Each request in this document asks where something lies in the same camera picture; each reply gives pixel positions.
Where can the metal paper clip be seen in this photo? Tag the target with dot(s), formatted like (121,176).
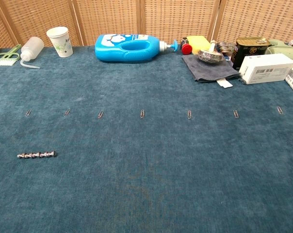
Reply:
(189,114)
(28,112)
(279,110)
(142,113)
(101,113)
(67,112)
(236,113)

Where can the blue carpet table cover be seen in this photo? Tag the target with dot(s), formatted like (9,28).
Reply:
(146,157)

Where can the blue detergent pump bottle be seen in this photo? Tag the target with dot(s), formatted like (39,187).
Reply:
(112,54)

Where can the grey folded cloth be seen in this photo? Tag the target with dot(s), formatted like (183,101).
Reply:
(209,70)

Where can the white spoon in bowl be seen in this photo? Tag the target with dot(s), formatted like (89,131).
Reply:
(209,57)

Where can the yellow sponge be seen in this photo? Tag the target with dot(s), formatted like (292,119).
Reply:
(197,43)

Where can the wicker folding screen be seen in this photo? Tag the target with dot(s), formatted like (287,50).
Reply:
(175,17)

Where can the white paper cup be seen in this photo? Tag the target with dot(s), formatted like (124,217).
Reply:
(61,43)

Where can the black gold tin can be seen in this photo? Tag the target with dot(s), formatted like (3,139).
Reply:
(248,49)

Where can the white cardboard box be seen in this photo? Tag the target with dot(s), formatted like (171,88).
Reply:
(265,66)

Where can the translucent squeeze wash bottle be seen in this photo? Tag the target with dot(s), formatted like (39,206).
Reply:
(32,47)

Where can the green hand brush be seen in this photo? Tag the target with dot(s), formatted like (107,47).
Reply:
(4,59)

